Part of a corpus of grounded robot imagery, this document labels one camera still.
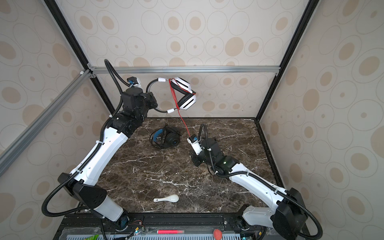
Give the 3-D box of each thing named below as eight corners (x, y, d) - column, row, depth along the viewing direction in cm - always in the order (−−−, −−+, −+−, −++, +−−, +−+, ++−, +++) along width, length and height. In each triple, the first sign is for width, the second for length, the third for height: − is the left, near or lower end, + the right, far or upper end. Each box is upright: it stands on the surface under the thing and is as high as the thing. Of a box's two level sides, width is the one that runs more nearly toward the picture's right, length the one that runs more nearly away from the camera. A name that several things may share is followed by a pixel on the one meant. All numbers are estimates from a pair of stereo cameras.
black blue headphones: (147, 140, 109) (144, 133, 102) (164, 127, 117) (163, 120, 110) (166, 156, 100) (164, 149, 94) (183, 141, 108) (182, 133, 102)
